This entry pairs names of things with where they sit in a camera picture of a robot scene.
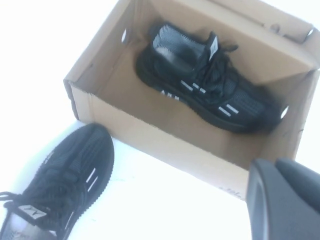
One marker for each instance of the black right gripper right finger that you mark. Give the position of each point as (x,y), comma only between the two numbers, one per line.
(305,185)

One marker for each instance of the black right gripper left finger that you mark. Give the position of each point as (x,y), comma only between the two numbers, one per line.
(270,207)

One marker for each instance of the black knit sneaker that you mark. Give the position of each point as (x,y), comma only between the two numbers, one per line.
(75,155)
(225,100)

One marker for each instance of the brown cardboard shoe box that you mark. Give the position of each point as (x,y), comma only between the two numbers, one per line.
(120,100)

